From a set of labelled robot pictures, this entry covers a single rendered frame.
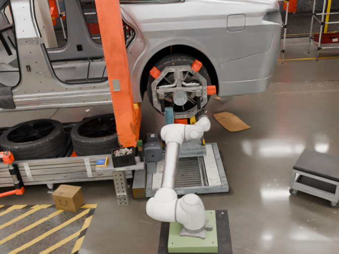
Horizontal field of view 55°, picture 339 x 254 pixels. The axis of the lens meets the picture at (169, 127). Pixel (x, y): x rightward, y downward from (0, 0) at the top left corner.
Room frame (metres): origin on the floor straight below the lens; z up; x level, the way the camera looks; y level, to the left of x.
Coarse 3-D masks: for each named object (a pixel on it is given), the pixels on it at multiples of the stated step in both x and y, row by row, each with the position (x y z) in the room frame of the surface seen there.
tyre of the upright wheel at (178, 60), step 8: (168, 56) 3.22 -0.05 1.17; (176, 56) 3.16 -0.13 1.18; (184, 56) 3.16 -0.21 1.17; (192, 56) 3.25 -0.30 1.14; (160, 64) 3.10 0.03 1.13; (168, 64) 3.08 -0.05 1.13; (176, 64) 3.07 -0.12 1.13; (184, 64) 3.07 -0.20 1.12; (192, 64) 3.07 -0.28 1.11; (200, 72) 3.07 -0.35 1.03; (152, 80) 3.08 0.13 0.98; (208, 80) 3.07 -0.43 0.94; (208, 96) 3.07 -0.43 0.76; (152, 104) 3.08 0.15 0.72; (160, 112) 3.08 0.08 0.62
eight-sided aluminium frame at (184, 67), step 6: (168, 66) 3.05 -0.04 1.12; (174, 66) 3.04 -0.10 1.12; (180, 66) 3.03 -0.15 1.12; (186, 66) 3.00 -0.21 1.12; (162, 72) 3.00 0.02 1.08; (192, 72) 2.99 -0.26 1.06; (162, 78) 3.00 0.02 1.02; (204, 78) 3.02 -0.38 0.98; (156, 84) 3.00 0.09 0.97; (204, 84) 2.98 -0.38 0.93; (204, 90) 2.98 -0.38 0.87; (156, 96) 3.00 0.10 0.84; (204, 96) 2.98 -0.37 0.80; (156, 102) 3.00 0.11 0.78; (204, 102) 2.98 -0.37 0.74; (174, 114) 3.01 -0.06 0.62; (180, 114) 3.00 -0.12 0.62; (186, 114) 2.99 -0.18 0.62; (192, 114) 2.98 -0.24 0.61
